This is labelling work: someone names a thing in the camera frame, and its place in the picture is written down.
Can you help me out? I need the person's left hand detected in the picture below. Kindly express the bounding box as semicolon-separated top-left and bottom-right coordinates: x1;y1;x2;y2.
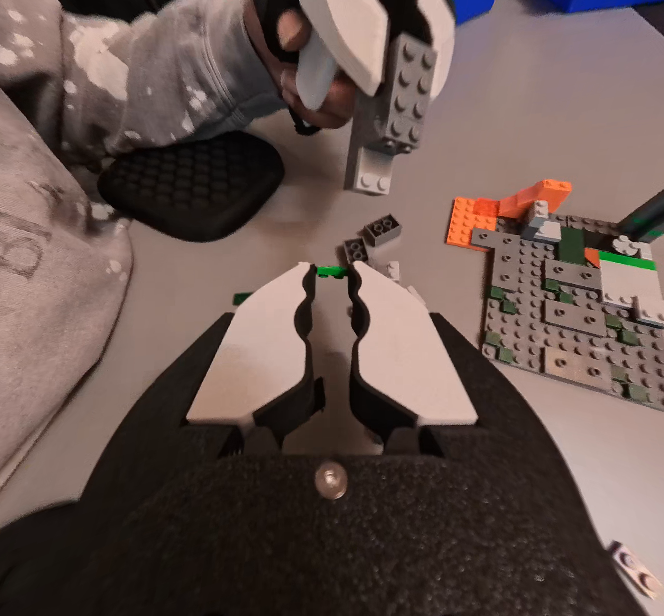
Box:
243;0;360;130

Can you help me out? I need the partly built grey lego model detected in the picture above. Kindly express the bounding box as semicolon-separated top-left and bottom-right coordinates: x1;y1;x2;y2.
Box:
445;180;664;412

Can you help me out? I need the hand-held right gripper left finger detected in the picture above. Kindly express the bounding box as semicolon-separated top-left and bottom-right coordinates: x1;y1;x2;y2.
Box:
186;262;326;447

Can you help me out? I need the grey lego wall section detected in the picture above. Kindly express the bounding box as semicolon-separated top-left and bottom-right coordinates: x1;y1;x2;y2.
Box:
344;34;440;197

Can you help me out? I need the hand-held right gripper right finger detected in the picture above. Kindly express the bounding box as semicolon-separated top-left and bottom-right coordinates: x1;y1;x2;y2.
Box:
348;261;478;449

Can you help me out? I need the grey splattered hoodie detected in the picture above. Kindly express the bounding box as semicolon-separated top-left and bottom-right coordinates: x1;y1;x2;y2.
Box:
0;0;135;483

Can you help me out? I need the black mesh armrest pad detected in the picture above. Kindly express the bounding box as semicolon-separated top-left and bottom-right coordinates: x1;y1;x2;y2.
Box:
97;131;285;242

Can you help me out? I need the person's left forearm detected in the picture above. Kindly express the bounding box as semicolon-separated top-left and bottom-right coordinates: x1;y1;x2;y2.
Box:
62;0;284;156

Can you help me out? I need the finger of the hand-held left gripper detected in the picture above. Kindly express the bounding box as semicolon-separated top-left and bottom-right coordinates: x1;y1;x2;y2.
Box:
298;0;391;98
371;0;457;101

